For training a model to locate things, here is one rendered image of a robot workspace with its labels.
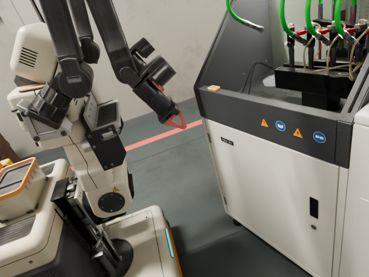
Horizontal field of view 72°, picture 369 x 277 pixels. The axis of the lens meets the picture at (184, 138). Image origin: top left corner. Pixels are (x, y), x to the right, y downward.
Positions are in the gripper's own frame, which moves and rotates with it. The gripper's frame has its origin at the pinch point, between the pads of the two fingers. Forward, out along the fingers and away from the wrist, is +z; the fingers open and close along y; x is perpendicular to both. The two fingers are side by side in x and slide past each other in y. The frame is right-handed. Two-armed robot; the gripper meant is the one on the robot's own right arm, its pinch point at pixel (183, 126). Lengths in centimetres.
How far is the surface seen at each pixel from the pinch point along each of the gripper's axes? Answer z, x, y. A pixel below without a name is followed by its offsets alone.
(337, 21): 4, -51, -8
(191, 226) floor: 85, 52, 47
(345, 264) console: 79, -8, -24
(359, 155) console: 31, -32, -25
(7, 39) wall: -85, 96, 239
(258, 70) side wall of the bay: 34, -43, 55
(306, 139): 28.3, -26.2, -10.4
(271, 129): 26.4, -21.2, 2.1
